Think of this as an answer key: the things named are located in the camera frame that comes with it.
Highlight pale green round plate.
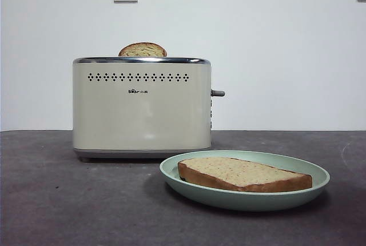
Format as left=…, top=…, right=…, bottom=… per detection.
left=159, top=150, right=331, bottom=212

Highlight pale bread slice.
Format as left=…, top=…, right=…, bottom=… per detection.
left=177, top=157, right=313, bottom=193

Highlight cream two-slot toaster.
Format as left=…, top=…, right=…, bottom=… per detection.
left=72, top=56, right=225, bottom=162

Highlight dark toasted bread slice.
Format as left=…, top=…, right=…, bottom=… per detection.
left=118, top=42, right=168, bottom=57

